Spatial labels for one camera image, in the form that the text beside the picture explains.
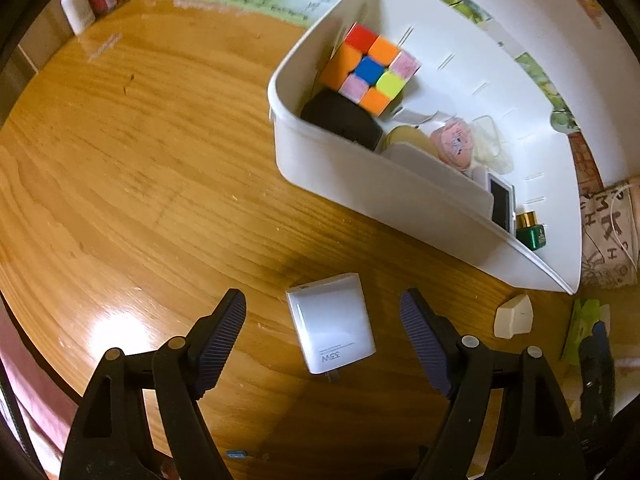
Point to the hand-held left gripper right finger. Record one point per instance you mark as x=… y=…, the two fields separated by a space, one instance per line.
x=425 y=345

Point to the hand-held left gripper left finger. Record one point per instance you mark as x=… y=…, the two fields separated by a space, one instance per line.
x=220 y=340

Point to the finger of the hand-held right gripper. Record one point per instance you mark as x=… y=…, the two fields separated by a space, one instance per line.
x=597 y=375

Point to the white power adapter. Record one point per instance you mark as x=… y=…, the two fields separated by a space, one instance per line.
x=330 y=320

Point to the white plastic storage bin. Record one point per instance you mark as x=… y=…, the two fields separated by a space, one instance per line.
x=400 y=200

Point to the perfume bottle with green cap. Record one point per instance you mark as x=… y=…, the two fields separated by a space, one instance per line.
x=532 y=235

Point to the white compact camera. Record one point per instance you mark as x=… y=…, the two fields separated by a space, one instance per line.
x=500 y=200

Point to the pink round compact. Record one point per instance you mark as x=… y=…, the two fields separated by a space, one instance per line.
x=452 y=142

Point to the cream round compact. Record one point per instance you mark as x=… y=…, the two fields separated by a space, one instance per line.
x=407 y=137

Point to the clear plastic case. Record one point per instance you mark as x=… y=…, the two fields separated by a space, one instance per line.
x=492 y=145

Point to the black charger plug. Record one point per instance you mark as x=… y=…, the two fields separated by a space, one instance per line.
x=340 y=117

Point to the colourful puzzle cube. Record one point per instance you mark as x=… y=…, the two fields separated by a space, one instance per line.
x=370 y=70

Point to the green tissue pack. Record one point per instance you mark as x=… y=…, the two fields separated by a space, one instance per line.
x=580 y=320

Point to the small beige box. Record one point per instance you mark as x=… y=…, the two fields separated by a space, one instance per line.
x=512 y=317

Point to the small blue chip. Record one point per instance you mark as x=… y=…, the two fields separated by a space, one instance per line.
x=237 y=454

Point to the printed fabric bag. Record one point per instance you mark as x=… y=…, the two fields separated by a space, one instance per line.
x=605 y=240

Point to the brown drawn cardboard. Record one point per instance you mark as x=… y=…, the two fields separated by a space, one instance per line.
x=585 y=160

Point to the grape print paper strip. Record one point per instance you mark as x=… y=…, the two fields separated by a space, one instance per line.
x=300 y=0

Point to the white plastic bottle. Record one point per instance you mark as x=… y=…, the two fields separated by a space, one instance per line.
x=77 y=5

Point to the bear wall sticker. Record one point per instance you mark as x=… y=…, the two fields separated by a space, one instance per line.
x=590 y=10

